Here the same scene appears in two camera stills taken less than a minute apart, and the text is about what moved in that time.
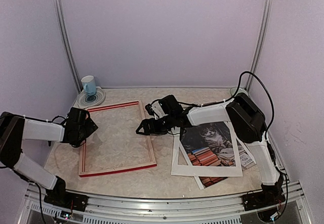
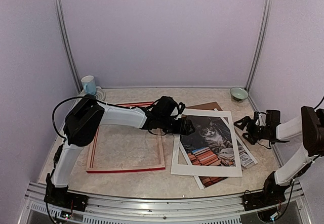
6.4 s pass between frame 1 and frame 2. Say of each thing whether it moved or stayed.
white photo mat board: stayed
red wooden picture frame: moved
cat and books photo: stayed
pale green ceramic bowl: stayed
